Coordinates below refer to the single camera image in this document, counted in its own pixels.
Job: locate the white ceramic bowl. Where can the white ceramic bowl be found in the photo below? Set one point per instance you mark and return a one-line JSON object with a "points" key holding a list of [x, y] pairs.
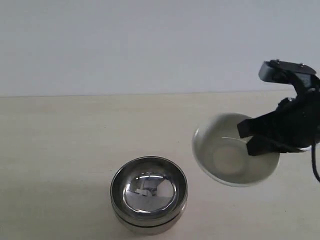
{"points": [[222, 154]]}

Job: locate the ribbed stainless steel bowl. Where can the ribbed stainless steel bowl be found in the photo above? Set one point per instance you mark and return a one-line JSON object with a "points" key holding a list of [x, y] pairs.
{"points": [[149, 191]]}

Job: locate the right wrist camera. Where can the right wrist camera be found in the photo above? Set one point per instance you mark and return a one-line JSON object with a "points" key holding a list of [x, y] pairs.
{"points": [[302, 77]]}

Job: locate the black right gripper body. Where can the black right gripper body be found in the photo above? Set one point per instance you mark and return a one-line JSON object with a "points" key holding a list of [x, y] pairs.
{"points": [[296, 124]]}

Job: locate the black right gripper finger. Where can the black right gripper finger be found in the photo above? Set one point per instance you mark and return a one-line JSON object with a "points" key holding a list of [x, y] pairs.
{"points": [[259, 126], [259, 145]]}

